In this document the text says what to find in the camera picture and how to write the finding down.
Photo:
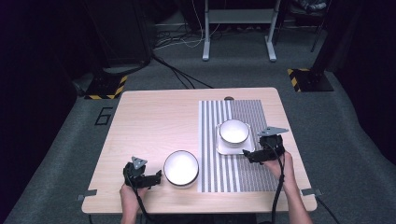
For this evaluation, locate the black tripod leg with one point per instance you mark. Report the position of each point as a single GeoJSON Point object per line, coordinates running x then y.
{"type": "Point", "coordinates": [317, 35]}

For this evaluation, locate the black stand post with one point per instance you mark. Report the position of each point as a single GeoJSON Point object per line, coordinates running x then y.
{"type": "Point", "coordinates": [327, 40]}

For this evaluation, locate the person's left hand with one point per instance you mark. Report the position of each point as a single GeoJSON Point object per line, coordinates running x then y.
{"type": "Point", "coordinates": [129, 196]}

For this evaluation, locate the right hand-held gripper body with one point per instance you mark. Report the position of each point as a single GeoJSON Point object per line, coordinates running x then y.
{"type": "Point", "coordinates": [272, 147]}

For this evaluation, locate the black cabinet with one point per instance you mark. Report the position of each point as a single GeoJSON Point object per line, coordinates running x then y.
{"type": "Point", "coordinates": [121, 31]}

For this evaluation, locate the dark round table grommet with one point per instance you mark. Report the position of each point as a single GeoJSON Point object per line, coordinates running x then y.
{"type": "Point", "coordinates": [229, 98]}

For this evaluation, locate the striped grey placemat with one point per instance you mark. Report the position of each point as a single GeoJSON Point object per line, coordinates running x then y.
{"type": "Point", "coordinates": [230, 177]}

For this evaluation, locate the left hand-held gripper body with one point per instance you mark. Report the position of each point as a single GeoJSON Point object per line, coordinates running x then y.
{"type": "Point", "coordinates": [134, 175]}

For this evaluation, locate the person's right hand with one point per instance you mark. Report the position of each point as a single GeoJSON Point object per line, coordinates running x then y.
{"type": "Point", "coordinates": [288, 171]}

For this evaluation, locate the white bowl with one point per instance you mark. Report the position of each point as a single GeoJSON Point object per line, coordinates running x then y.
{"type": "Point", "coordinates": [234, 132]}
{"type": "Point", "coordinates": [181, 168]}

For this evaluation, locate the white rectangular tray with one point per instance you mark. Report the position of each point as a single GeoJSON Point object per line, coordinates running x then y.
{"type": "Point", "coordinates": [224, 151]}

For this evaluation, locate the black base with hazard stripes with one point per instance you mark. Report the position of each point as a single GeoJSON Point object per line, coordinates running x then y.
{"type": "Point", "coordinates": [106, 88]}
{"type": "Point", "coordinates": [311, 81]}

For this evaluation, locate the white metal desk frame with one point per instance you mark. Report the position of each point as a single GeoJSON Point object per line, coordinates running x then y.
{"type": "Point", "coordinates": [239, 15]}

